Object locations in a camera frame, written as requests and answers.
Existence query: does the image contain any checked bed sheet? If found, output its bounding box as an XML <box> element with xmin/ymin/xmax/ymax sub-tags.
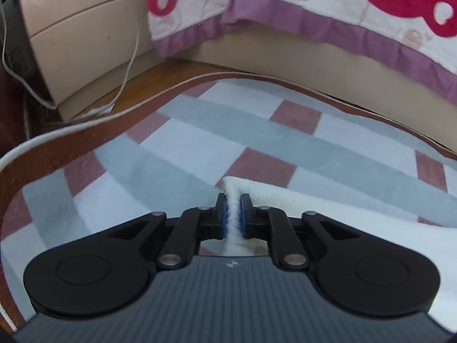
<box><xmin>0</xmin><ymin>73</ymin><xmax>457</xmax><ymax>333</ymax></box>

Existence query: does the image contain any beige bedside cabinet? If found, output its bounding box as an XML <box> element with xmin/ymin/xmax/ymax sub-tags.
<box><xmin>14</xmin><ymin>0</ymin><xmax>161</xmax><ymax>122</ymax></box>

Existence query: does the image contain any beige upholstered headboard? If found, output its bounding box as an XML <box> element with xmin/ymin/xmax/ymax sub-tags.
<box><xmin>153</xmin><ymin>18</ymin><xmax>457</xmax><ymax>151</ymax></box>

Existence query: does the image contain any white fluffy towel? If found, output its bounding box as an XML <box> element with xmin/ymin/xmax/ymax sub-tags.
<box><xmin>214</xmin><ymin>176</ymin><xmax>457</xmax><ymax>333</ymax></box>

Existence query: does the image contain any cream bear print cover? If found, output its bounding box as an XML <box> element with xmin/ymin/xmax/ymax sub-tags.
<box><xmin>146</xmin><ymin>0</ymin><xmax>457</xmax><ymax>97</ymax></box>

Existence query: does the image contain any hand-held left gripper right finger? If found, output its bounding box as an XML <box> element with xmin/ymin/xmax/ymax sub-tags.
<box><xmin>240</xmin><ymin>193</ymin><xmax>361</xmax><ymax>270</ymax></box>

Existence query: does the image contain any white cable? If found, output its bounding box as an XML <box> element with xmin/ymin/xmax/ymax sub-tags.
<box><xmin>0</xmin><ymin>0</ymin><xmax>141</xmax><ymax>118</ymax></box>

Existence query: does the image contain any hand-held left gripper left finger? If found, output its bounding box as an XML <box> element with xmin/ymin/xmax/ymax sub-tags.
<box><xmin>106</xmin><ymin>193</ymin><xmax>229</xmax><ymax>270</ymax></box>

